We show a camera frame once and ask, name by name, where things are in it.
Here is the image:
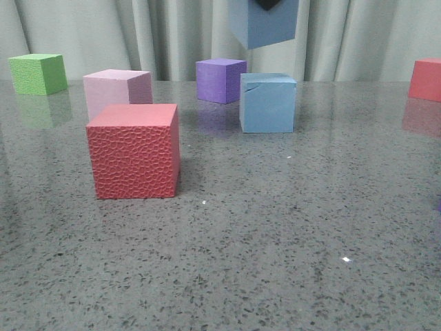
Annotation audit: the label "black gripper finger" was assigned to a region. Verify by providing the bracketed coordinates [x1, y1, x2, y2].
[257, 0, 278, 11]

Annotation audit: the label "blue foam cube with cut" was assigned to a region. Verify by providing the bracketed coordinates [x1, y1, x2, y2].
[239, 73, 297, 133]

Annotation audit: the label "grey-green curtain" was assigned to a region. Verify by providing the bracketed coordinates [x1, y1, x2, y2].
[1, 1, 440, 81]

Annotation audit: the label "dark purple foam cube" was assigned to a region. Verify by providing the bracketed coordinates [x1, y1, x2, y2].
[196, 58, 247, 104]

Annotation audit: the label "pink foam cube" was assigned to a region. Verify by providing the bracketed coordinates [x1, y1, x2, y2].
[83, 69, 153, 120]

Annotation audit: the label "smooth red foam cube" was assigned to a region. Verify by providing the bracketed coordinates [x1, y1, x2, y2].
[408, 58, 441, 102]

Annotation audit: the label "textured red foam cube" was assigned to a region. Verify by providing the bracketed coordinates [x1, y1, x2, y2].
[86, 103, 181, 199]

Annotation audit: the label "green foam cube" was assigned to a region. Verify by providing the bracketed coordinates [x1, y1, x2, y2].
[8, 54, 68, 95]

